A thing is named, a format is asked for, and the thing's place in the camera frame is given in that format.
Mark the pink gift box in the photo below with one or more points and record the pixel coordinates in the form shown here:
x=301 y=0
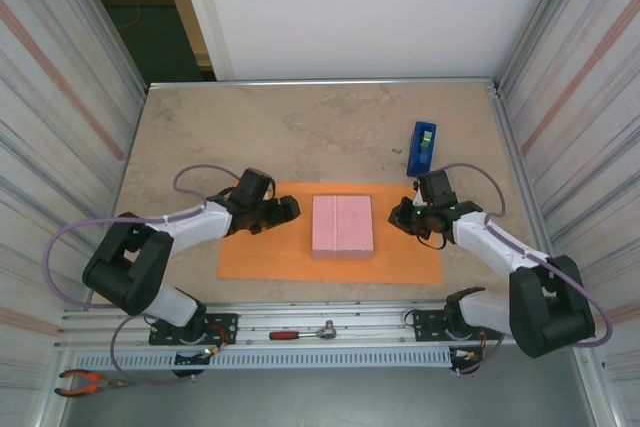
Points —
x=345 y=227

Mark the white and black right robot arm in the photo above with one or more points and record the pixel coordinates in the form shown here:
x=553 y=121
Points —
x=500 y=242

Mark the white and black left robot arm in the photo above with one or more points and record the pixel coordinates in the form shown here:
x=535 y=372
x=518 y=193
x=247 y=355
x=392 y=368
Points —
x=195 y=219

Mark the blue tape dispenser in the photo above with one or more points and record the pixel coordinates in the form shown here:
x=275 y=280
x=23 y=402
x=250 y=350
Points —
x=419 y=162

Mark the green tape roll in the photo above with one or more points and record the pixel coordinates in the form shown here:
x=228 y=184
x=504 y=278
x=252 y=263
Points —
x=426 y=141

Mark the aluminium side rail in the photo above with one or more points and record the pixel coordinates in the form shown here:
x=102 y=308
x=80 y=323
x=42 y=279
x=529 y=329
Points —
x=120 y=187
x=519 y=167

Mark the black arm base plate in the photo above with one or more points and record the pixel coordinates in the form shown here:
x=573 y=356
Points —
x=425 y=322
x=225 y=322

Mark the aluminium table edge rail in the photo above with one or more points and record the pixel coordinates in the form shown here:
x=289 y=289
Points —
x=325 y=82

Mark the white door frame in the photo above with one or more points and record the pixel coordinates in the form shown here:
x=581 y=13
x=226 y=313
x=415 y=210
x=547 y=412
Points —
x=200 y=22

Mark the aluminium frame post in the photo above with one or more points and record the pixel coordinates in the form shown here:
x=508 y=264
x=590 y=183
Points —
x=537 y=22
x=102 y=22

